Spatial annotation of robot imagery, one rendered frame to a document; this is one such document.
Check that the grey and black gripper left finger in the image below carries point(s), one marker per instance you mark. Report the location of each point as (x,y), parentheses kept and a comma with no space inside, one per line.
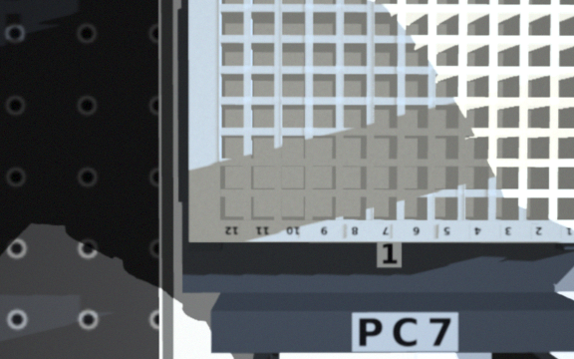
(266,356)

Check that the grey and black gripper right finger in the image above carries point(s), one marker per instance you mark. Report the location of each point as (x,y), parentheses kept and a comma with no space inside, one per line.
(522,356)

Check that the white well plate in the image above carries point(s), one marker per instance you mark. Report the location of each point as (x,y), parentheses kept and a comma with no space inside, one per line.
(312,177)

